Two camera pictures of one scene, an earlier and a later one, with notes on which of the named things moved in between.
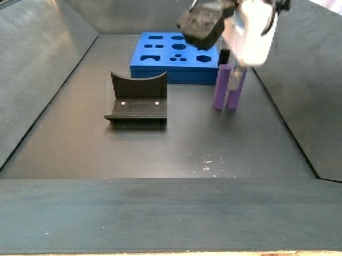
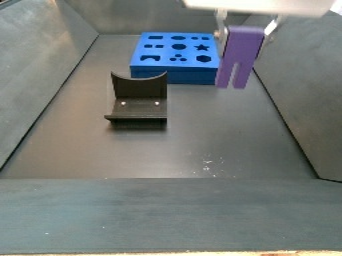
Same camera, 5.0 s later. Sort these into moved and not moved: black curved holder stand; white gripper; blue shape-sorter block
Moved: white gripper
Not moved: black curved holder stand; blue shape-sorter block
